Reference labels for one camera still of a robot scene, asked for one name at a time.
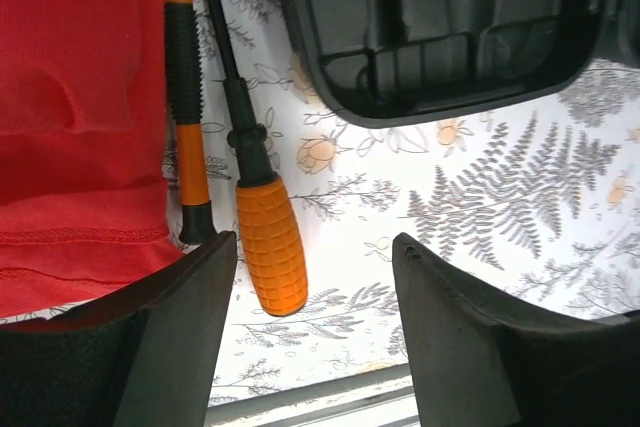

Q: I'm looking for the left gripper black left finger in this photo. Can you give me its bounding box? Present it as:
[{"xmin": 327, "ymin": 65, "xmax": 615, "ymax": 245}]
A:
[{"xmin": 1, "ymin": 231, "xmax": 237, "ymax": 426}]

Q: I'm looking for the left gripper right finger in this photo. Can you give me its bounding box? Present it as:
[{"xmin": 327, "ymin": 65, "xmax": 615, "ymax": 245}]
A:
[{"xmin": 392, "ymin": 233, "xmax": 639, "ymax": 426}]

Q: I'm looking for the large orange handle screwdriver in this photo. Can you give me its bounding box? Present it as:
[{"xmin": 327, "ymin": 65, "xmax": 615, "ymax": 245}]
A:
[{"xmin": 205, "ymin": 0, "xmax": 308, "ymax": 316}]

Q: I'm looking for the black plastic tool case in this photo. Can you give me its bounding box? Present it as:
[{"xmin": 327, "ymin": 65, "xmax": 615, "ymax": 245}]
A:
[{"xmin": 281, "ymin": 0, "xmax": 639, "ymax": 128}]

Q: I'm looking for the red cloth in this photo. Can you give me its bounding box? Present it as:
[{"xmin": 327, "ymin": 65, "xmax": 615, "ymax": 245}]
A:
[{"xmin": 1, "ymin": 0, "xmax": 180, "ymax": 317}]

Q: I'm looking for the small precision screwdriver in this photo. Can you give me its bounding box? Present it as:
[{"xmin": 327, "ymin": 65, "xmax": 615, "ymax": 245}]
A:
[{"xmin": 164, "ymin": 0, "xmax": 216, "ymax": 245}]

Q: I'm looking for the aluminium front rail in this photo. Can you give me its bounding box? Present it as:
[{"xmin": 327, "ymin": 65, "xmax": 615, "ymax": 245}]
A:
[{"xmin": 204, "ymin": 364, "xmax": 418, "ymax": 426}]

